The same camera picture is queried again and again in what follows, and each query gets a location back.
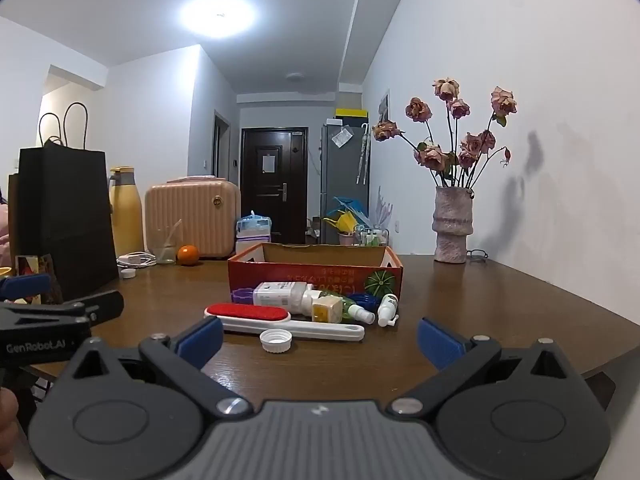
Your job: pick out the dark brown entrance door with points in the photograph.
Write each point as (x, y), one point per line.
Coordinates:
(272, 185)

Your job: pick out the grey refrigerator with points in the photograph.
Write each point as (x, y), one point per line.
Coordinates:
(342, 175)

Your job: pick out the person's left hand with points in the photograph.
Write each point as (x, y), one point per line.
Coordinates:
(7, 420)

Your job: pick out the colourful printed card box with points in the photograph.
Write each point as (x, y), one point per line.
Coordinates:
(35, 266)

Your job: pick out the rack of small bottles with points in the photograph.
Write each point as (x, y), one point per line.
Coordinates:
(372, 236)

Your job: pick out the small white spray bottle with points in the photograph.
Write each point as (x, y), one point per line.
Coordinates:
(387, 307)

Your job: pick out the paper sheet on refrigerator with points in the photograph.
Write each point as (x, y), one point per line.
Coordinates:
(343, 137)

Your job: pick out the small white cap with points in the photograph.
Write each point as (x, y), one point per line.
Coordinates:
(129, 273)

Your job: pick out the dark side door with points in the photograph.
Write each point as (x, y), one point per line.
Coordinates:
(221, 145)

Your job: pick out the small ceiling lamp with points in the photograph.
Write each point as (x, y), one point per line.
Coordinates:
(295, 76)

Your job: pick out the purple lavender bunch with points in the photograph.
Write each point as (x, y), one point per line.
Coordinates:
(384, 210)

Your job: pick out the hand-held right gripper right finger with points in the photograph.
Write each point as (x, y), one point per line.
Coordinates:
(439, 342)

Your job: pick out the yellow insulated bottle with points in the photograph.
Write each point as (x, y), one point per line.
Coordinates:
(127, 215)

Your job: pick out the red cardboard box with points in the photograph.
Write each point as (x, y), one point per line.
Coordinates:
(310, 272)

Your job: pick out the dried pink roses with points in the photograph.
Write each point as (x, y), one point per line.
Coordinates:
(450, 152)

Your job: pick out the round ceiling light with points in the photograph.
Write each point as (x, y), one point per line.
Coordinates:
(218, 16)

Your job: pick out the white folded umbrella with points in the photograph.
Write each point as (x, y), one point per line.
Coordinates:
(364, 155)

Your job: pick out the pink cup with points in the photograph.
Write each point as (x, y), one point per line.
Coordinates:
(346, 238)

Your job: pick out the yellow box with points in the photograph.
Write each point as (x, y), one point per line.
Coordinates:
(350, 113)

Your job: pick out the white lotion bottle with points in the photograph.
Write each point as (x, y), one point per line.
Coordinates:
(277, 294)

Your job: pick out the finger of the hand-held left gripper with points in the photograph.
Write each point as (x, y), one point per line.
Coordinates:
(25, 285)
(97, 305)

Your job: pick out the white bottle cap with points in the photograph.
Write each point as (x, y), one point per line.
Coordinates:
(276, 341)

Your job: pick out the clear plastic cup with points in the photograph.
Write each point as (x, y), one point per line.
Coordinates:
(164, 245)

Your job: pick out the black eyeglasses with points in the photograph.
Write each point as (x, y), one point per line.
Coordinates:
(477, 255)

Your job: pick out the pink ribbed suitcase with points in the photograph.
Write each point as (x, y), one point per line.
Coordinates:
(200, 215)

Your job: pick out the green spray bottle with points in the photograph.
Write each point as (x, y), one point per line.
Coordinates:
(355, 311)

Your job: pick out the blue and white tissue pack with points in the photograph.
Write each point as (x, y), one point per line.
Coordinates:
(255, 222)

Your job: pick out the orange fruit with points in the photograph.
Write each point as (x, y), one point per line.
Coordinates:
(188, 255)

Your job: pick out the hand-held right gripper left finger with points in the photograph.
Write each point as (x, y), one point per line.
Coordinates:
(202, 342)

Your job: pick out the black paper bag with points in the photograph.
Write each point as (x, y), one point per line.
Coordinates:
(65, 210)

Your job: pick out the red and white lint brush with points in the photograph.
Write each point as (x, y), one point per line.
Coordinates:
(250, 314)

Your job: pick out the grey textured vase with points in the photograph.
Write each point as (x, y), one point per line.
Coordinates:
(452, 225)

